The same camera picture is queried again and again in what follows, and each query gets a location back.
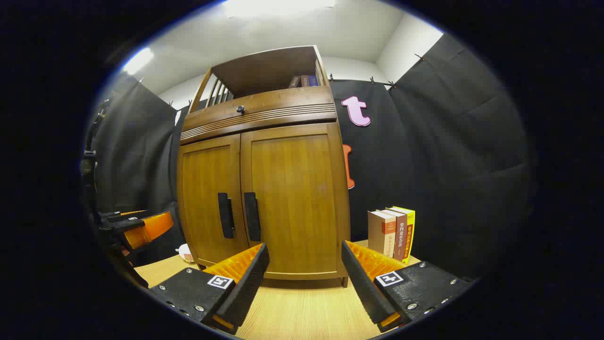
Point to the wooden cabinet door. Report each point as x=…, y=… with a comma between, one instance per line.
x=203, y=198
x=292, y=189

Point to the white packet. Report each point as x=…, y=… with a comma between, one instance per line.
x=185, y=252

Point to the wooden double-door shoe cabinet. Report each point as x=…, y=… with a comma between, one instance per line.
x=264, y=71

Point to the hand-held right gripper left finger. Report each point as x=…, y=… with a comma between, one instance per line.
x=250, y=283

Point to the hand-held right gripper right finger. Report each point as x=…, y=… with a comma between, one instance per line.
x=361, y=283

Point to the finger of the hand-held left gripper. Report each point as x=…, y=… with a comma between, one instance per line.
x=118, y=215
x=151, y=229

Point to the blue book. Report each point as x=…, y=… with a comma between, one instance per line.
x=313, y=80

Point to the beige book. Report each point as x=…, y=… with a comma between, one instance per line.
x=377, y=233

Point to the black metal stand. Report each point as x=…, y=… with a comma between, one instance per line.
x=88, y=160

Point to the wooden drawer with black knob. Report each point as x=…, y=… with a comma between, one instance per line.
x=283, y=106

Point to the yellow book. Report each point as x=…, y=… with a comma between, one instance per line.
x=410, y=231

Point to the ceiling light panel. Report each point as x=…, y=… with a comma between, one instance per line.
x=138, y=60

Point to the small dark red book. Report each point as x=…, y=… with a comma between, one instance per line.
x=305, y=81

